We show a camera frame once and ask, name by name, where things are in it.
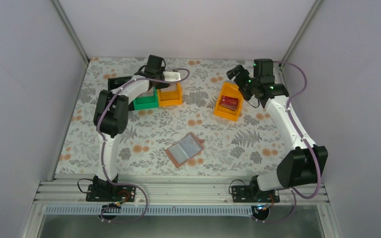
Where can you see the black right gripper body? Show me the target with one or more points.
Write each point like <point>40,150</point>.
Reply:
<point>243,81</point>

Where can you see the black storage bin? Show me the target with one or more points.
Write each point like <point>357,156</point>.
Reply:
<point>113,85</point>

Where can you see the green storage bin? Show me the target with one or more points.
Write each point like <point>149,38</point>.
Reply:
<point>147,100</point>

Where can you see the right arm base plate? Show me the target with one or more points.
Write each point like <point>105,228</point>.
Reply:
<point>245,194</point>

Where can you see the floral tablecloth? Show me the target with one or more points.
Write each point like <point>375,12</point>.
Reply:
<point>249,146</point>

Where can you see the orange storage bin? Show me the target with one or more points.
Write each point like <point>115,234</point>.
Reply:
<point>231,90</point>

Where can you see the yellow storage bin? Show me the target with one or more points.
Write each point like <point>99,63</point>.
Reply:
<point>170,96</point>

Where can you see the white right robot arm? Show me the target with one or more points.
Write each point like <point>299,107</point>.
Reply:
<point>302,167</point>

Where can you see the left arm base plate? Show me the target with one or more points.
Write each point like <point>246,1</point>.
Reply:
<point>110,194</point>

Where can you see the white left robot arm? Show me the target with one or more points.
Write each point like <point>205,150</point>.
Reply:
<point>110,125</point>

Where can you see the aluminium mounting rail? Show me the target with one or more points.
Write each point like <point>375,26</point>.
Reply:
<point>164,195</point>

